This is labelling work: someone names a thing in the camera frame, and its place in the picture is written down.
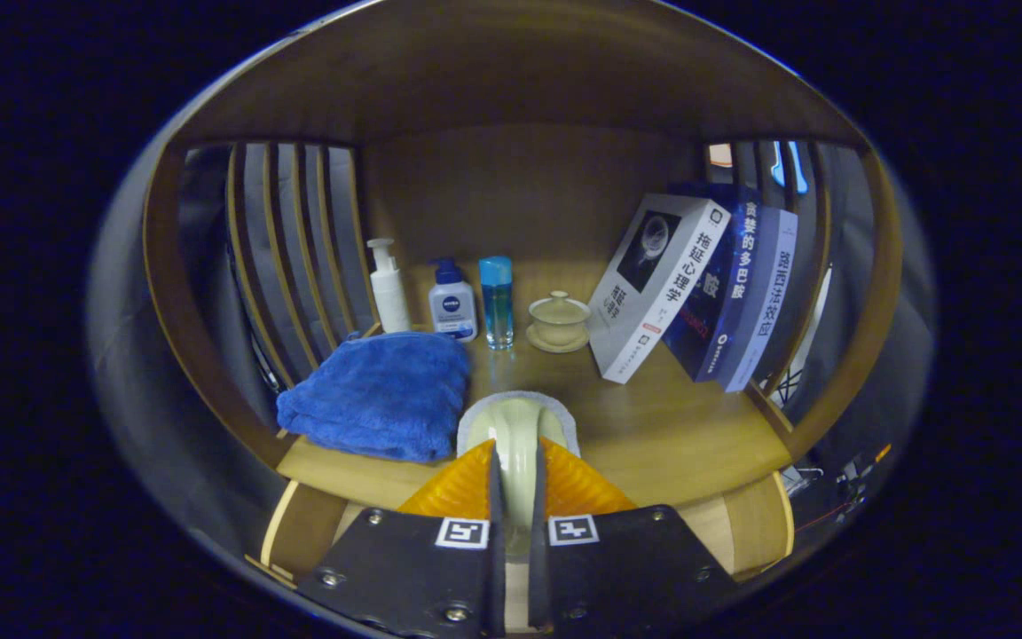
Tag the pale blue book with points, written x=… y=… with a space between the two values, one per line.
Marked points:
x=768 y=293

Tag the beige lidded tea cup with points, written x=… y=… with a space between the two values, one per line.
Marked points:
x=559 y=319

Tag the black device with orange tip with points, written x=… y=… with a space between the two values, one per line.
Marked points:
x=852 y=470

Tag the wooden countertop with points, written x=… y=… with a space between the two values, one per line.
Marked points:
x=671 y=417

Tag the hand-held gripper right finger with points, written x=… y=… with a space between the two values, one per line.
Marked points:
x=626 y=568

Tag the white pump bottle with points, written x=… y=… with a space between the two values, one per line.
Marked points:
x=389 y=297

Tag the clear blue bottle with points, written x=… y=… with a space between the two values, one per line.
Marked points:
x=497 y=302

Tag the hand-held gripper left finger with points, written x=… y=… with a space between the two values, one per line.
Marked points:
x=404 y=577

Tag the wooden cabinet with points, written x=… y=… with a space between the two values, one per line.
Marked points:
x=529 y=186

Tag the white book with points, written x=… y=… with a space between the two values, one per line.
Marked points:
x=653 y=293

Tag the blue folded towel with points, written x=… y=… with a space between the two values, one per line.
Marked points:
x=378 y=395

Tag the white bottle with blue cap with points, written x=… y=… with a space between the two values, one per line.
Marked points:
x=452 y=306

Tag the dark blue book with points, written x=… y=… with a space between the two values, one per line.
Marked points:
x=724 y=302

